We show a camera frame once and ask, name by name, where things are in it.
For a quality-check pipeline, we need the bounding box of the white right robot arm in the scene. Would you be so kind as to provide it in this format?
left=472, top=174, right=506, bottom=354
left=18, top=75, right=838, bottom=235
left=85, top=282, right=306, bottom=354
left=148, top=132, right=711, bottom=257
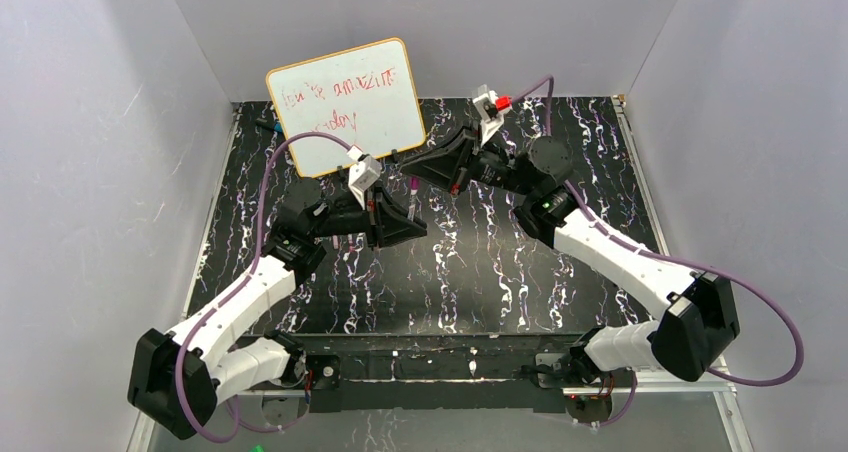
left=401, top=127, right=740, bottom=383

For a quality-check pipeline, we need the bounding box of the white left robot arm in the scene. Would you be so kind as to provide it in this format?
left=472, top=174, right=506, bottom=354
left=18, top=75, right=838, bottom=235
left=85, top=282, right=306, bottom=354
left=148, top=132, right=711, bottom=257
left=127, top=179, right=427, bottom=442

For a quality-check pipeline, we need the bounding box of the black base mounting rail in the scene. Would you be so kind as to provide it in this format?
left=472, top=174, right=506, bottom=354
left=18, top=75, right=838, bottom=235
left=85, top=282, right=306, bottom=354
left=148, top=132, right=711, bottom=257
left=258, top=333, right=634, bottom=422

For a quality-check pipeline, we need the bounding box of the blue-capped marker behind whiteboard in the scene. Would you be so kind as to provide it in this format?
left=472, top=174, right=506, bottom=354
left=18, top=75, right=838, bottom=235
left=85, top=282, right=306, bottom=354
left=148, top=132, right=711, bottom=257
left=255, top=119, right=283, bottom=133

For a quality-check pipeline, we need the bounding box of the small orange-framed whiteboard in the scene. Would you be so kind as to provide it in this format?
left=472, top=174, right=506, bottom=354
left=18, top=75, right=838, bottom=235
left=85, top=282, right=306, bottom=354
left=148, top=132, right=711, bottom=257
left=265, top=38, right=427, bottom=158

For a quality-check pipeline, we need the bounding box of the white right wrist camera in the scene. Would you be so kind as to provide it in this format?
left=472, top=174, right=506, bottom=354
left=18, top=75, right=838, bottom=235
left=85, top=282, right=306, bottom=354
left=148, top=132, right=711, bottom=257
left=472, top=85, right=512, bottom=145

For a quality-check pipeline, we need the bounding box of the white pen green tip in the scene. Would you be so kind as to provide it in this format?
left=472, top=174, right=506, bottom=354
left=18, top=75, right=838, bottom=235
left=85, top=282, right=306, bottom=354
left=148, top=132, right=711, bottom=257
left=407, top=190, right=417, bottom=220

